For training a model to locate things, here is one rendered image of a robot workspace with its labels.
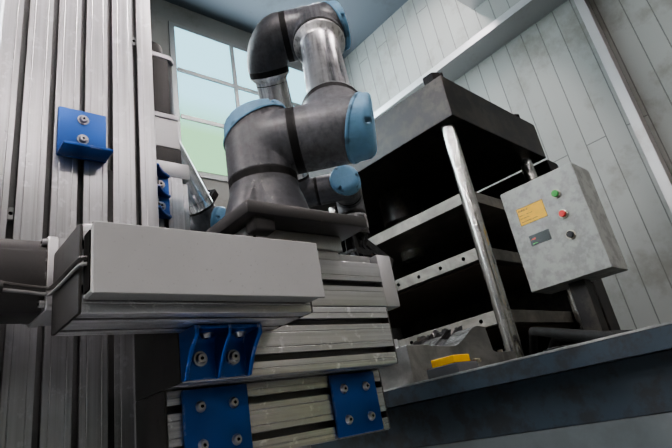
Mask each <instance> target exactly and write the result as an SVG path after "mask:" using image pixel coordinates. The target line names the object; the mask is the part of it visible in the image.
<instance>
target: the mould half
mask: <svg viewBox="0 0 672 448"><path fill-rule="evenodd" d="M441 337H442V336H440V337H437V338H434V339H430V340H427V341H425V342H424V343H423V344H422V345H405V346H402V347H398V348H396V353H397V357H398V363H397V364H394V365H391V366H387V367H384V368H380V369H377V370H379V371H380V376H381V381H382V386H383V390H386V389H390V388H395V387H399V386H403V385H407V384H411V383H415V382H420V381H424V380H428V375H427V371H426V370H427V369H430V368H433V367H432V363H431V361H432V360H435V359H439V358H443V357H446V356H450V355H457V354H469V357H470V361H473V358H481V360H482V361H481V362H479V363H478V365H479V367H482V366H486V365H490V364H494V363H499V362H503V361H507V360H511V359H515V358H516V354H515V351H504V352H496V351H494V350H493V349H492V346H491V343H490V340H489V337H488V334H487V331H486V329H485V327H482V326H474V327H470V328H467V329H464V330H460V331H457V332H455V333H454V334H452V335H451V336H450V338H449V339H448V340H447V341H446V343H445V344H444V345H443V346H439V345H435V344H436V343H437V341H438V340H439V339H440V338H441Z"/></svg>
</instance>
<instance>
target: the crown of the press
mask: <svg viewBox="0 0 672 448"><path fill-rule="evenodd" d="M423 83H424V87H422V88H421V89H419V90H418V91H416V92H415V93H413V94H412V95H410V96H409V97H407V98H406V99H404V100H403V101H402V102H400V103H399V104H397V105H396V106H394V107H393V108H391V109H390V110H388V111H387V112H385V113H384V114H383V115H381V116H380V117H378V118H377V119H375V120H374V121H375V130H376V140H377V152H376V155H375V156H374V157H373V158H371V159H368V160H365V161H361V162H359V163H357V164H347V165H349V166H352V167H353V168H354V169H355V170H356V171H357V172H358V175H359V177H360V180H361V187H362V194H363V200H364V205H365V210H366V215H367V220H368V225H369V232H370V236H369V237H367V238H366V239H369V238H371V237H373V236H375V235H377V234H379V233H381V232H383V231H385V230H387V229H389V228H391V227H393V226H395V225H397V224H399V223H401V222H403V221H405V220H407V219H409V218H411V217H413V216H415V215H417V214H419V213H421V212H423V211H425V210H427V209H429V208H431V207H433V206H435V205H437V204H439V203H441V202H443V201H445V200H447V199H449V198H451V197H453V196H455V195H457V194H459V191H458V188H457V185H456V181H455V178H454V174H453V171H452V167H451V164H450V161H449V157H448V154H447V150H446V147H445V143H444V140H443V137H442V133H441V130H440V127H441V126H442V125H444V124H446V123H454V125H455V129H456V132H457V135H458V138H459V142H460V145H461V148H462V151H463V155H464V158H465V161H466V165H467V168H468V171H469V174H470V178H471V181H472V184H473V187H474V191H475V192H477V191H479V190H481V189H483V188H485V187H488V186H490V185H492V184H494V183H496V182H498V181H500V180H502V179H504V178H506V177H508V176H510V175H512V174H514V173H516V172H518V171H520V170H522V169H521V166H520V163H519V161H520V160H521V159H523V158H527V157H530V158H531V159H532V162H533V164H535V163H537V162H539V161H541V160H543V159H545V158H546V156H545V153H544V151H543V148H542V145H541V143H540V140H539V137H538V135H537V132H536V129H535V127H534V125H533V124H531V123H529V122H527V121H525V120H523V119H521V118H520V116H519V114H512V113H510V112H508V111H506V110H504V109H503V108H501V107H499V106H497V105H495V104H493V103H491V102H490V101H488V100H486V99H484V98H482V97H480V96H478V95H476V94H475V93H473V92H471V91H469V90H467V89H465V88H463V87H462V86H460V85H458V84H456V83H454V82H452V81H450V80H448V79H447V78H445V77H443V74H442V72H431V73H430V74H428V75H427V76H425V77H424V78H423ZM401 257H402V262H403V264H414V263H418V262H421V261H423V260H425V259H426V255H425V251H424V249H423V248H413V249H409V250H406V251H404V252H402V253H401Z"/></svg>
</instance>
